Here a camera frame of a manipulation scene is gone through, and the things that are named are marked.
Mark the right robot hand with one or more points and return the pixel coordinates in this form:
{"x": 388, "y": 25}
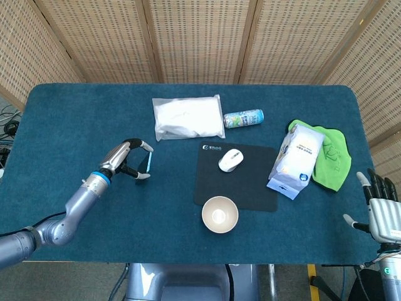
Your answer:
{"x": 380, "y": 216}

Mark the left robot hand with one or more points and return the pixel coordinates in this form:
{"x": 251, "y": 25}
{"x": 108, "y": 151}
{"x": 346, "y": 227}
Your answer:
{"x": 120, "y": 158}

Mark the black smartphone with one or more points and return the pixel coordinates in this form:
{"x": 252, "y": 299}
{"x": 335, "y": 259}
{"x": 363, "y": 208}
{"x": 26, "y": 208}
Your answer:
{"x": 149, "y": 162}

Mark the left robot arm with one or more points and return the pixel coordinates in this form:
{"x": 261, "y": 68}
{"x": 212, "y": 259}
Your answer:
{"x": 62, "y": 216}

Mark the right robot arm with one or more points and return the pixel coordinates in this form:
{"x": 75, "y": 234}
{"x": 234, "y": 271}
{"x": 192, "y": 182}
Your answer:
{"x": 387, "y": 276}

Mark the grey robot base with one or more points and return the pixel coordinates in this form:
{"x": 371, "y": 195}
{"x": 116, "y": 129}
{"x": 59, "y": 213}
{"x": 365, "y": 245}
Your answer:
{"x": 191, "y": 282}

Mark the blue table mat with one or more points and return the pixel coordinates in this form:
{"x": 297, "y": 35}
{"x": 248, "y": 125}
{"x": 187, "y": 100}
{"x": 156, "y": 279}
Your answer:
{"x": 156, "y": 225}

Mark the green cloth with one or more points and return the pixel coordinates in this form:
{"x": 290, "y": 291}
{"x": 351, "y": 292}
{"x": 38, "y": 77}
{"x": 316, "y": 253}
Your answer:
{"x": 332, "y": 156}

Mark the white plastic bag package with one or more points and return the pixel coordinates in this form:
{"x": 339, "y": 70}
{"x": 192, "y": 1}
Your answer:
{"x": 187, "y": 117}

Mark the white tissue pack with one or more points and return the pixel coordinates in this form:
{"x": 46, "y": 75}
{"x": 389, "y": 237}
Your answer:
{"x": 296, "y": 160}

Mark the white computer mouse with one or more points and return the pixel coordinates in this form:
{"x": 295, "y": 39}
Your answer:
{"x": 230, "y": 160}

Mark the beige bowl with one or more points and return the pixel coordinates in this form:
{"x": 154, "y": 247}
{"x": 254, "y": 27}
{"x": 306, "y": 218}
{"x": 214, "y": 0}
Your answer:
{"x": 220, "y": 214}

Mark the black mouse pad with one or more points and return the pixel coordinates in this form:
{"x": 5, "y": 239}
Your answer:
{"x": 238, "y": 177}

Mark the blue-green beverage can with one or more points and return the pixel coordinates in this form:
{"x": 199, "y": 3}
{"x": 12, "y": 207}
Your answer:
{"x": 243, "y": 118}

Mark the woven folding screen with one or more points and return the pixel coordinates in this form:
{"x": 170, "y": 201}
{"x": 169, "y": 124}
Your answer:
{"x": 200, "y": 40}

